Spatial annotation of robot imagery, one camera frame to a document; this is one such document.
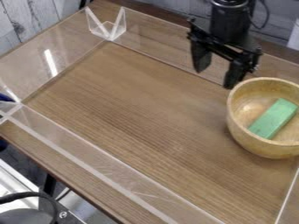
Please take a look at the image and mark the black table leg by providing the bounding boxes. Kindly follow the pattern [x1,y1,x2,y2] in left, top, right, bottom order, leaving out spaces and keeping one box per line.
[43,174,58,196]

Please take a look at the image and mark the clear acrylic tray wall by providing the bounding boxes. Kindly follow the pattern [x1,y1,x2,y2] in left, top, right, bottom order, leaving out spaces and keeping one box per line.
[0,2,299,224]

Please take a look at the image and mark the green rectangular block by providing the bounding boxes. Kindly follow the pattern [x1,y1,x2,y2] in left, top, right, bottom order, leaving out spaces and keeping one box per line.
[247,98,299,139]

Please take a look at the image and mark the black cable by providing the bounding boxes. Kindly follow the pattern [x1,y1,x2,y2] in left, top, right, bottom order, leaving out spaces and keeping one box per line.
[0,192,60,224]

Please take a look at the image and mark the light wooden bowl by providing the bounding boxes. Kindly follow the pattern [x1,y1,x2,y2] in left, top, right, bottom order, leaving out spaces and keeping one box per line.
[227,77,299,159]

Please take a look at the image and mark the blue object at edge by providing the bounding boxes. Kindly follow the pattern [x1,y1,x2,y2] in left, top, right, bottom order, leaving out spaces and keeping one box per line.
[0,93,15,102]

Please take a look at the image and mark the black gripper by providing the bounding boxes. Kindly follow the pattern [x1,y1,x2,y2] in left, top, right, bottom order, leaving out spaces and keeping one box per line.
[187,3,262,89]

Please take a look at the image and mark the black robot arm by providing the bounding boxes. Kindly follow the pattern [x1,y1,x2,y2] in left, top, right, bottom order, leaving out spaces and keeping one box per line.
[187,0,263,89]

